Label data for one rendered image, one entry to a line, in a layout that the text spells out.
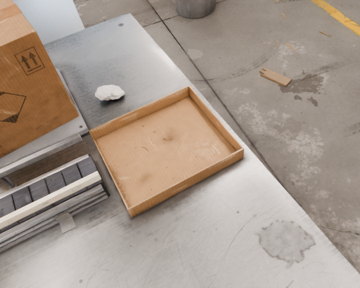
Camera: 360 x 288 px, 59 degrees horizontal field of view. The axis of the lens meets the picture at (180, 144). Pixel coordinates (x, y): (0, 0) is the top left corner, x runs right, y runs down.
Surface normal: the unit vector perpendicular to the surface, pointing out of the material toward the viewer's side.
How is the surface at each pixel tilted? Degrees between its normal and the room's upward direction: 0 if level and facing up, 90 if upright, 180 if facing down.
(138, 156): 0
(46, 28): 0
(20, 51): 90
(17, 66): 90
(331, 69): 0
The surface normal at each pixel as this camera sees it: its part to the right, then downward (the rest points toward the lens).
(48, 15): -0.09, -0.59
